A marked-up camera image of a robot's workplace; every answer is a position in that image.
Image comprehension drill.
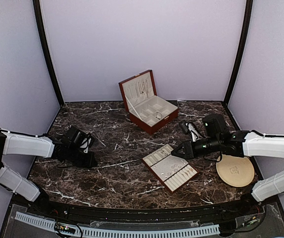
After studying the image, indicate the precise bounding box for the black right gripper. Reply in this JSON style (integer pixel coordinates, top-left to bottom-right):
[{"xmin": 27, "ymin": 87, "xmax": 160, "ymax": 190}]
[{"xmin": 171, "ymin": 136, "xmax": 221, "ymax": 160}]

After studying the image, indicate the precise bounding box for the red jewelry tray insert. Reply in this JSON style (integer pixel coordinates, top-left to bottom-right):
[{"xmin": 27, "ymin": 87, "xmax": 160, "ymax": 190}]
[{"xmin": 142, "ymin": 144, "xmax": 199, "ymax": 193}]

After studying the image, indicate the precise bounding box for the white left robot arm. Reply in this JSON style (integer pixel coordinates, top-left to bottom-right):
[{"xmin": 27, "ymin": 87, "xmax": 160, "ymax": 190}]
[{"xmin": 0, "ymin": 126, "xmax": 97, "ymax": 216}]

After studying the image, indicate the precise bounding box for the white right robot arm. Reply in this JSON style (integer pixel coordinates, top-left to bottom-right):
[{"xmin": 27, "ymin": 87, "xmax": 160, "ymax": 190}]
[{"xmin": 171, "ymin": 114, "xmax": 284, "ymax": 215}]

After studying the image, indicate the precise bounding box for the red wooden jewelry box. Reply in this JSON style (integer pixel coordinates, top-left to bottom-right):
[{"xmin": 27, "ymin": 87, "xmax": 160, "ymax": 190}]
[{"xmin": 119, "ymin": 69, "xmax": 179, "ymax": 135}]

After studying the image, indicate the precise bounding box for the beige round plate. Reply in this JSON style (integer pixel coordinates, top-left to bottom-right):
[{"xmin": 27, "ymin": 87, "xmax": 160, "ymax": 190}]
[{"xmin": 216, "ymin": 155, "xmax": 255, "ymax": 187}]

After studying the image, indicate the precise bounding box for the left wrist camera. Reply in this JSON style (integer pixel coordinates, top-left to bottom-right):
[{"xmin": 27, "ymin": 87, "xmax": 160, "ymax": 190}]
[{"xmin": 79, "ymin": 134, "xmax": 95, "ymax": 153}]

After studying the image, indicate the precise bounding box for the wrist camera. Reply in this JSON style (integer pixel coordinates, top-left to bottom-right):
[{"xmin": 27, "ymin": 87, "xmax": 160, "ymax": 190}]
[
  {"xmin": 79, "ymin": 134, "xmax": 95, "ymax": 153},
  {"xmin": 179, "ymin": 120, "xmax": 204, "ymax": 142}
]

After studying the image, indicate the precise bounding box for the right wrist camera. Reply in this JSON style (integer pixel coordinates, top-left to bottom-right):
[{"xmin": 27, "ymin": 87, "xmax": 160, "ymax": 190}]
[{"xmin": 179, "ymin": 120, "xmax": 204, "ymax": 142}]

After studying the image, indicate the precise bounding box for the white slotted cable duct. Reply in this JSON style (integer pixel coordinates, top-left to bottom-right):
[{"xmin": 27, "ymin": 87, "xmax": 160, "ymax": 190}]
[{"xmin": 14, "ymin": 212, "xmax": 220, "ymax": 238}]

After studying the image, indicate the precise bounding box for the left black frame post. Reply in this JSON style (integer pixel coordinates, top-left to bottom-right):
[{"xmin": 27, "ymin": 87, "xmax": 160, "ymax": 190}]
[{"xmin": 32, "ymin": 0, "xmax": 65, "ymax": 107}]

